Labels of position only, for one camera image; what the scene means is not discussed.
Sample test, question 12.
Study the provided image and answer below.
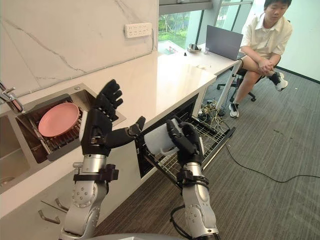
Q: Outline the white desk leg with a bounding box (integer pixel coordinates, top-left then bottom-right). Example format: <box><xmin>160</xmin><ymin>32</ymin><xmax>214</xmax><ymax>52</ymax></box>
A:
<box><xmin>215</xmin><ymin>59</ymin><xmax>242</xmax><ymax>116</ymax></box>

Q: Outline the grey robot torso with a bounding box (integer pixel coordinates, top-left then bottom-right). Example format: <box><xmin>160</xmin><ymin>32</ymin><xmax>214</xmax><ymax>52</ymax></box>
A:
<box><xmin>59</xmin><ymin>231</ymin><xmax>221</xmax><ymax>240</ymax></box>

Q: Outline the black office chair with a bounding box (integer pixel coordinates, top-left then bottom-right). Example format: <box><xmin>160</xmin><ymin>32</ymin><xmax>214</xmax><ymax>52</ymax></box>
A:
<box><xmin>216</xmin><ymin>66</ymin><xmax>257</xmax><ymax>102</ymax></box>

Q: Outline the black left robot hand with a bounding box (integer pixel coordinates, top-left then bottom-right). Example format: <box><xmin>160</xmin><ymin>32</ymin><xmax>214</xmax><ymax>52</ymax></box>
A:
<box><xmin>79</xmin><ymin>79</ymin><xmax>146</xmax><ymax>157</ymax></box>

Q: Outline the black floor cable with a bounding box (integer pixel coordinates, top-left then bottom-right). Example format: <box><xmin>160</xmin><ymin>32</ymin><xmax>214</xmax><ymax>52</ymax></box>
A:
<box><xmin>224</xmin><ymin>142</ymin><xmax>320</xmax><ymax>184</ymax></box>

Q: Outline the metal cabinet handle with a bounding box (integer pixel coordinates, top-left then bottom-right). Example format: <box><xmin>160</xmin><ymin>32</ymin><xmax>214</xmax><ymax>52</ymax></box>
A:
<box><xmin>37</xmin><ymin>209</ymin><xmax>61</xmax><ymax>225</ymax></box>
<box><xmin>54</xmin><ymin>197</ymin><xmax>70</xmax><ymax>212</ymax></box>

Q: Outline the white wall power strip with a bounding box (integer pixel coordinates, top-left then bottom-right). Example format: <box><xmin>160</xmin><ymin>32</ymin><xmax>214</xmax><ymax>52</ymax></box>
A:
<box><xmin>124</xmin><ymin>22</ymin><xmax>153</xmax><ymax>39</ymax></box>

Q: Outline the steel sink basin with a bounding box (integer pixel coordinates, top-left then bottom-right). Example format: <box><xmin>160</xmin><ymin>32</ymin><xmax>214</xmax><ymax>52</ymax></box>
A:
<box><xmin>0</xmin><ymin>114</ymin><xmax>31</xmax><ymax>194</ymax></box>

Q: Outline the chrome faucet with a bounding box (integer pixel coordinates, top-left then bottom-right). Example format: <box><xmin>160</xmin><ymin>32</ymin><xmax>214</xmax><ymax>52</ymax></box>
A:
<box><xmin>0</xmin><ymin>81</ymin><xmax>25</xmax><ymax>113</ymax></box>

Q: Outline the built-in dishwasher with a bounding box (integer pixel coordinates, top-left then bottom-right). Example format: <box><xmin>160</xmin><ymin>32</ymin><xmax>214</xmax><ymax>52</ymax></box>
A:
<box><xmin>134</xmin><ymin>92</ymin><xmax>237</xmax><ymax>187</ymax></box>

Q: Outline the steel dish drying rack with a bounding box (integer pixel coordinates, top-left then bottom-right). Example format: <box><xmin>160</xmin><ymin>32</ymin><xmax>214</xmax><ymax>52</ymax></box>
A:
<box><xmin>15</xmin><ymin>92</ymin><xmax>127</xmax><ymax>165</ymax></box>

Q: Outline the white cup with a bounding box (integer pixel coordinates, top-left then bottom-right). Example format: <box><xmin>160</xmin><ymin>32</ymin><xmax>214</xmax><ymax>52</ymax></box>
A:
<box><xmin>144</xmin><ymin>123</ymin><xmax>180</xmax><ymax>157</ymax></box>

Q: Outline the wire dishwasher rack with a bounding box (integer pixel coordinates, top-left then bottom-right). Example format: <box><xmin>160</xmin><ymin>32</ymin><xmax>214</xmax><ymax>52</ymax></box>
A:
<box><xmin>144</xmin><ymin>113</ymin><xmax>231</xmax><ymax>184</ymax></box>

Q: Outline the grey laptop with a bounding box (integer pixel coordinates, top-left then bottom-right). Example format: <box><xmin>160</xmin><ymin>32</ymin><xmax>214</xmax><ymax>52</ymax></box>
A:
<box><xmin>204</xmin><ymin>24</ymin><xmax>247</xmax><ymax>61</ymax></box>

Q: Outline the pink plate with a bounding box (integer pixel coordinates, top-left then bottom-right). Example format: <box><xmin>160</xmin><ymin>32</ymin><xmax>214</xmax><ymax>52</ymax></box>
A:
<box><xmin>37</xmin><ymin>102</ymin><xmax>80</xmax><ymax>138</ymax></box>

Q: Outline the tangled cables and power strip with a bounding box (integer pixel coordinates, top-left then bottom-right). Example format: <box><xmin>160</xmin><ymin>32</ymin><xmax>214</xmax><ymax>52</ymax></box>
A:
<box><xmin>198</xmin><ymin>98</ymin><xmax>231</xmax><ymax>131</ymax></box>

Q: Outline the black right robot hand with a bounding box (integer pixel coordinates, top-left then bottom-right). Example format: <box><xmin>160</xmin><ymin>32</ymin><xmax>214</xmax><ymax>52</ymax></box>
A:
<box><xmin>166</xmin><ymin>118</ymin><xmax>205</xmax><ymax>166</ymax></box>

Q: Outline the person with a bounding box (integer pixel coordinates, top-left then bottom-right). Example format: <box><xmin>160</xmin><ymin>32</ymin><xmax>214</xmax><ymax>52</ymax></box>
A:
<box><xmin>228</xmin><ymin>0</ymin><xmax>294</xmax><ymax>118</ymax></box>

